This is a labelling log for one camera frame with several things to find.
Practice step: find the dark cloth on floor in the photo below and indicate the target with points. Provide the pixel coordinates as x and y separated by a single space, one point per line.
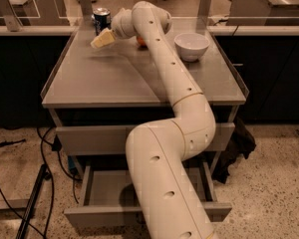
242 142

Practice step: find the blue pepsi can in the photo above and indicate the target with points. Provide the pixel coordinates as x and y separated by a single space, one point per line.
101 19

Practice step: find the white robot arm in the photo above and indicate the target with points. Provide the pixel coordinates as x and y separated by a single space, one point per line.
155 150

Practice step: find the white ceramic bowl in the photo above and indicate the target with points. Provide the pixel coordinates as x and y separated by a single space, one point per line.
191 46

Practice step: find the orange fruit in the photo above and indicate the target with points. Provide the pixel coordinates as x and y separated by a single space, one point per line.
141 42

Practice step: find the grey drawer cabinet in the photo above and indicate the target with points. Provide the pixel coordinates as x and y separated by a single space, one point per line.
119 84

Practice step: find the black bar on floor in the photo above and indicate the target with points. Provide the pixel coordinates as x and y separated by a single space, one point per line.
28 213

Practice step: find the clear acrylic barrier panel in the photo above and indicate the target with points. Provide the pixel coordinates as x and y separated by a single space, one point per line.
56 17

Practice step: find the grey upper drawer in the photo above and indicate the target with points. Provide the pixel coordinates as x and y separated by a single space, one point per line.
111 139

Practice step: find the grey open lower drawer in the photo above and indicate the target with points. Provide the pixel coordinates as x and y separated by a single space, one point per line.
108 197

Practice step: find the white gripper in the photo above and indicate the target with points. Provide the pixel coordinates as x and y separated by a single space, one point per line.
120 27

